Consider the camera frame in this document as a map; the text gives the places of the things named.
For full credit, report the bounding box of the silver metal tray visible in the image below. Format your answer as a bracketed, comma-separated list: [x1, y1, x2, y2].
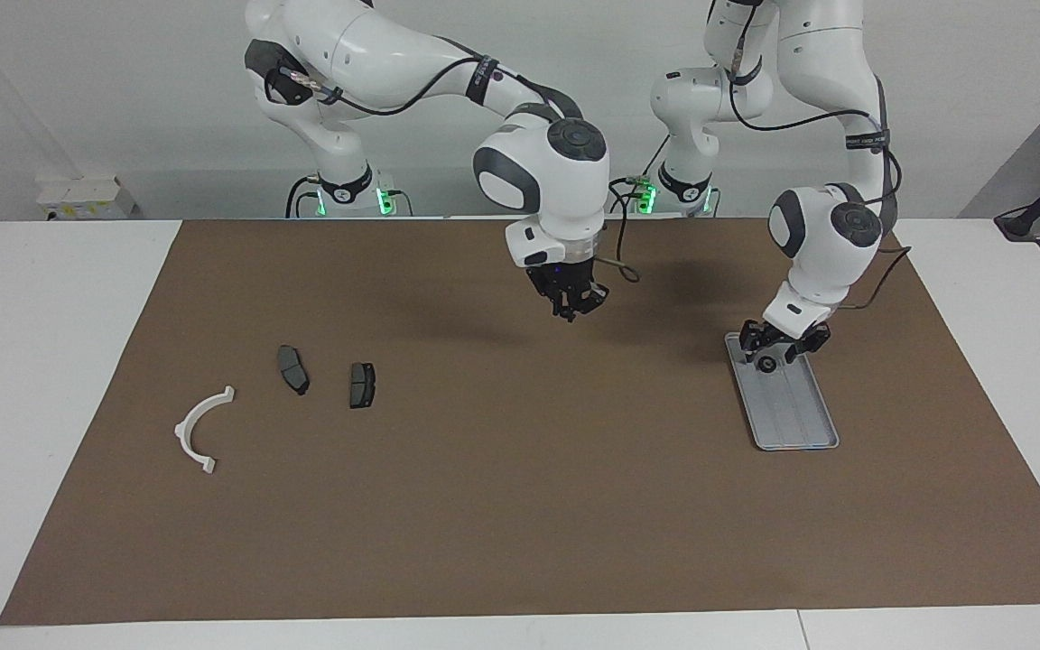
[723, 330, 840, 451]

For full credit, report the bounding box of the brown table mat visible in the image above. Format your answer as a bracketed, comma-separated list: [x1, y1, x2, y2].
[0, 217, 1040, 627]

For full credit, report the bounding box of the rectangular dark brake pad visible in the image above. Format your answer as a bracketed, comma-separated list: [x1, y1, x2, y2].
[348, 361, 379, 410]

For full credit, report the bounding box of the elongated dark brake pad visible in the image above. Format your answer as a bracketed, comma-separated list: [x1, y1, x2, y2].
[276, 345, 311, 396]

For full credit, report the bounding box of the white power strip box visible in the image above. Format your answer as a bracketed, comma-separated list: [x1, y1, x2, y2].
[35, 175, 137, 222]

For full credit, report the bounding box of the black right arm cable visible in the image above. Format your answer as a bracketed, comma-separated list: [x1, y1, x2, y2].
[276, 54, 640, 285]

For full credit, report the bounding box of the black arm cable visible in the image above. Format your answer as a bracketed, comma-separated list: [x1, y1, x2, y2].
[726, 0, 914, 312]
[276, 54, 640, 285]

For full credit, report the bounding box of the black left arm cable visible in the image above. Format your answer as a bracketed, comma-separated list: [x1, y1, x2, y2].
[726, 0, 914, 312]

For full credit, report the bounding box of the black base cable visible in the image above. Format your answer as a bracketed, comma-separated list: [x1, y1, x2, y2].
[585, 135, 671, 216]
[285, 172, 333, 220]

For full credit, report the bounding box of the white curved plastic bracket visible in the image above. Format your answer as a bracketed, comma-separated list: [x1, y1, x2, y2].
[173, 385, 237, 475]

